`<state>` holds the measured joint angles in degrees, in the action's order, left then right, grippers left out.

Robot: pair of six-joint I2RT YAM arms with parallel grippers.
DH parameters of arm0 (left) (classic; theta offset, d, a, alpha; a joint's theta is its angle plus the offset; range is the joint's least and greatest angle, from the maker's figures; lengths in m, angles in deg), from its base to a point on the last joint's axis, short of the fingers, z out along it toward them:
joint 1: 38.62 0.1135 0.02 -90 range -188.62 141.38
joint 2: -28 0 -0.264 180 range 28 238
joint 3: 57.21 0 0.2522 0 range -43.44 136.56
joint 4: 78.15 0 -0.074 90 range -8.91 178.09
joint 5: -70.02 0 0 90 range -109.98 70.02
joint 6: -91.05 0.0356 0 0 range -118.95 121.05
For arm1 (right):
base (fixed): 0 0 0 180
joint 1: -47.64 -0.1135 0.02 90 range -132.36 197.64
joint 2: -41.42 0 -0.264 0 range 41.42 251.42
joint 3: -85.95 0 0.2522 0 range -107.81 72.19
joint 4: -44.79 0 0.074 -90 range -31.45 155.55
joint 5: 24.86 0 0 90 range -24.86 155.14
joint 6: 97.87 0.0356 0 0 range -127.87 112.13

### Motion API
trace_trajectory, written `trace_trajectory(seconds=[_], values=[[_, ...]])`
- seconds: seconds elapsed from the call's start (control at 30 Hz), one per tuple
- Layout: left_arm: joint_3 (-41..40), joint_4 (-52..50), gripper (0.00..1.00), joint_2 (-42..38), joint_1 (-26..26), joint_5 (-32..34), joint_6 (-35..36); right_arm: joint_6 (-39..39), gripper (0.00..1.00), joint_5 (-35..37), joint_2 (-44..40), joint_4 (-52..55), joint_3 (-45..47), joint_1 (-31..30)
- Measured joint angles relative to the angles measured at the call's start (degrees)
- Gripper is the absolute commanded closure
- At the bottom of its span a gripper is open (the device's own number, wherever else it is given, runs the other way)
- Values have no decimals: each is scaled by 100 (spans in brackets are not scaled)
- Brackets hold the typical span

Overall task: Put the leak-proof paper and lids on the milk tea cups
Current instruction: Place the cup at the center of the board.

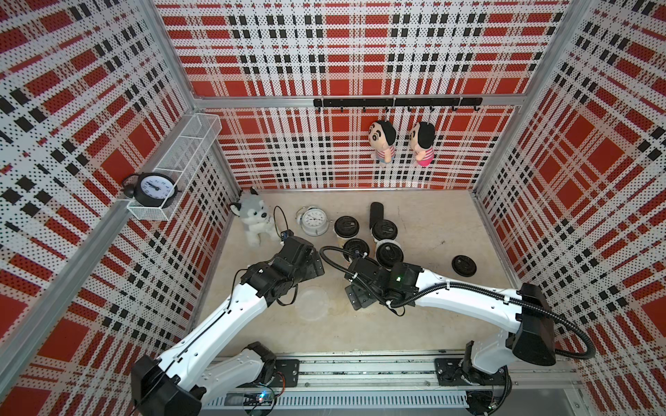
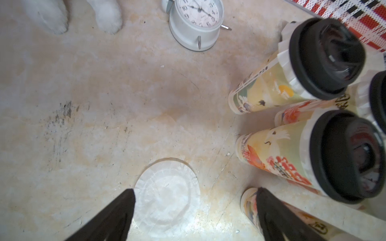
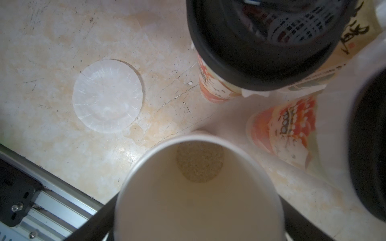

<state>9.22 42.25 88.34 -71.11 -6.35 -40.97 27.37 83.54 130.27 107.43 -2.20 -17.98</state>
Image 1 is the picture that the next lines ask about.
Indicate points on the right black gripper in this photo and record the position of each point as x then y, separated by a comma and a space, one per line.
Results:
356, 296

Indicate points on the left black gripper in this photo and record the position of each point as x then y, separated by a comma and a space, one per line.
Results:
313, 267

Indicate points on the black cup lid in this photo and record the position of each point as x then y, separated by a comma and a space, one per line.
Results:
384, 230
464, 266
346, 227
389, 255
355, 248

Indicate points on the translucent paper disc front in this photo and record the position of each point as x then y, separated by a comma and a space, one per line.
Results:
313, 304

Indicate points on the translucent paper disc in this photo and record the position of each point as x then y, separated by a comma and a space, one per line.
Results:
387, 241
313, 304

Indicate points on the paper cup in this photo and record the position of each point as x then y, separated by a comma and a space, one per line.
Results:
341, 241

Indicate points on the black cup lid front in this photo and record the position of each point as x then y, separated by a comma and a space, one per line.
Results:
464, 266

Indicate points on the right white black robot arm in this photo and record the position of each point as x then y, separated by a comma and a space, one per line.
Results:
529, 331

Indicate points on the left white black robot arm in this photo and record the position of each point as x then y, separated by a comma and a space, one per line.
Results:
186, 377

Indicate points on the white twin-bell alarm clock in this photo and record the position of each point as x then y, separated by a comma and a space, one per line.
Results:
313, 220

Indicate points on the grey husky plush toy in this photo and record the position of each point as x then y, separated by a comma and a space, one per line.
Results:
255, 217

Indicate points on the black glasses case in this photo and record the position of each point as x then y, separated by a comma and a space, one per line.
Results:
376, 213

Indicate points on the hanging boy doll striped shirt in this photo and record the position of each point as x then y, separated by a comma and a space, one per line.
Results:
382, 137

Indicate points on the black alarm clock on shelf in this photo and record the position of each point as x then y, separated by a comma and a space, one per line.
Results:
150, 189

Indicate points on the hanging doll pink shirt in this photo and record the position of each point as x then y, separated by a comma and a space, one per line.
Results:
421, 143

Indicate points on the green circuit board with wires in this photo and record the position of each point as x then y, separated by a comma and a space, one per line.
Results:
258, 400

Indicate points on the white wire wall shelf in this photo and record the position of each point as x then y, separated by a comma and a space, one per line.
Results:
183, 158

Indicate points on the black wall hook rail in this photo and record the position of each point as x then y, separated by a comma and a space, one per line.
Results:
386, 103

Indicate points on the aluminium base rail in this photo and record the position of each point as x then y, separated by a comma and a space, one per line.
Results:
404, 381

